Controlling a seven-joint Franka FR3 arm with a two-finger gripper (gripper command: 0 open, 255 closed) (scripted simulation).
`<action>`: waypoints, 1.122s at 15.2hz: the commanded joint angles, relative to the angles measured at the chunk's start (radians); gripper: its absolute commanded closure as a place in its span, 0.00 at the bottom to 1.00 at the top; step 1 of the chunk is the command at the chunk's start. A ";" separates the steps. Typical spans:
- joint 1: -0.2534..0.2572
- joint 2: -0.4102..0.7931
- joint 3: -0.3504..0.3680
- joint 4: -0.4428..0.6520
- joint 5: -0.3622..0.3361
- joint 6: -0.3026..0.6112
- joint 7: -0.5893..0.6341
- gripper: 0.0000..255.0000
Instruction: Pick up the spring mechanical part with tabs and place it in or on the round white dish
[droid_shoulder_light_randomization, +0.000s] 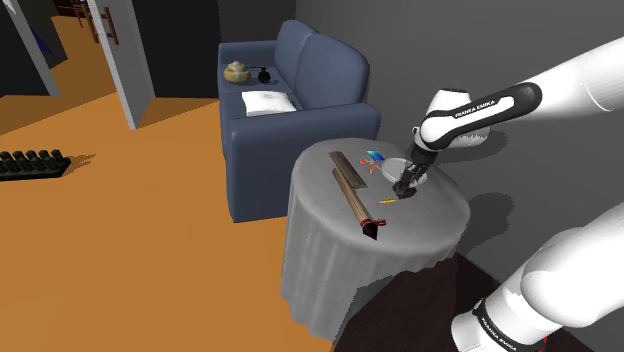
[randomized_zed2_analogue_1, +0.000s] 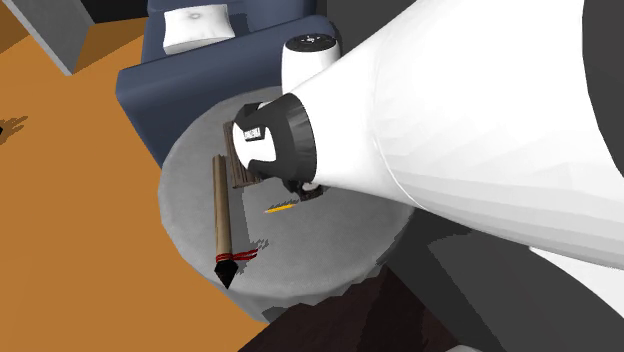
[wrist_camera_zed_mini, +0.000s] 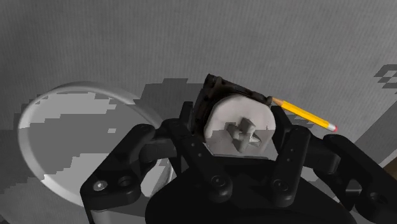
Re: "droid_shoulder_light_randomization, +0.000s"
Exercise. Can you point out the round table with grey cloth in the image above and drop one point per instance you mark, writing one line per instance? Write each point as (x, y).
(341, 253)

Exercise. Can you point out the long wooden stick dark end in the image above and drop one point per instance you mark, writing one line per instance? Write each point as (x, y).
(352, 200)

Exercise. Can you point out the blue flat card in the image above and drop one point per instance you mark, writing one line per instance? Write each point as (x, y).
(376, 155)

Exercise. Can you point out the dark robot stand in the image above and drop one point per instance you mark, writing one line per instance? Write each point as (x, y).
(414, 312)

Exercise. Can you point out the small orange scissors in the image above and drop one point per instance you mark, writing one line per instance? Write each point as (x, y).
(369, 163)

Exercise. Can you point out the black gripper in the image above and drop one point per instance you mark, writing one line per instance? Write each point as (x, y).
(422, 156)

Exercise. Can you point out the grey round plate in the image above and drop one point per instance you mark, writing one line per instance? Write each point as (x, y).
(391, 169)

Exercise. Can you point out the blue sofa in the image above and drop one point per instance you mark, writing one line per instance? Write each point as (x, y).
(292, 161)

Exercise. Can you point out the black ridged floor rack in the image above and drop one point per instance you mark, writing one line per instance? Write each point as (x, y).
(30, 164)

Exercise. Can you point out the flat brown wooden ruler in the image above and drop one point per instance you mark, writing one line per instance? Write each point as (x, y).
(348, 169)

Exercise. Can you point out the white open door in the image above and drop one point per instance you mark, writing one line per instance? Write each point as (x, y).
(128, 68)

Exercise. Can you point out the white door frame post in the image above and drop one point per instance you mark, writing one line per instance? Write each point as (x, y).
(34, 53)

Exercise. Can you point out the yellow pencil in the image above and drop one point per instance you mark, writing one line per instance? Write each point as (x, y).
(387, 201)

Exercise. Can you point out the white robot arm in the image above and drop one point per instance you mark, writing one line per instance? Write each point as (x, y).
(560, 88)

